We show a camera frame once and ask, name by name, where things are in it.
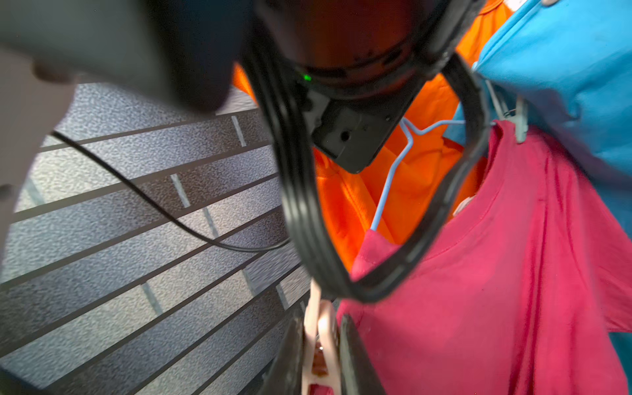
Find pink clothespin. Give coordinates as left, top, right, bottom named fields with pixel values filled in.
left=301, top=279, right=342, bottom=394

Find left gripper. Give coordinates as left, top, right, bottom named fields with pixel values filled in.
left=253, top=1, right=487, bottom=174

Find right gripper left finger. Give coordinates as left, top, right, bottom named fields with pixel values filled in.
left=258, top=316, right=304, bottom=395

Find lilac wire hanger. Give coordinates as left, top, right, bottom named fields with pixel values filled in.
left=370, top=118, right=465, bottom=231

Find blue t-shirt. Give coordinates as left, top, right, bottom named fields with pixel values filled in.
left=443, top=0, right=632, bottom=376

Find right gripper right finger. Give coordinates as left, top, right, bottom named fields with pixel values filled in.
left=339, top=314, right=385, bottom=395

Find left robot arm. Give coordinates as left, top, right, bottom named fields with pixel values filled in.
left=1, top=1, right=490, bottom=255

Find pale green clothespin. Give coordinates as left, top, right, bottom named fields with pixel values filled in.
left=485, top=80, right=528, bottom=144

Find pink garment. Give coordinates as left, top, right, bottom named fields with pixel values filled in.
left=338, top=121, right=631, bottom=394

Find orange garment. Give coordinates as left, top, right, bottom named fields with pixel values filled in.
left=231, top=0, right=517, bottom=273

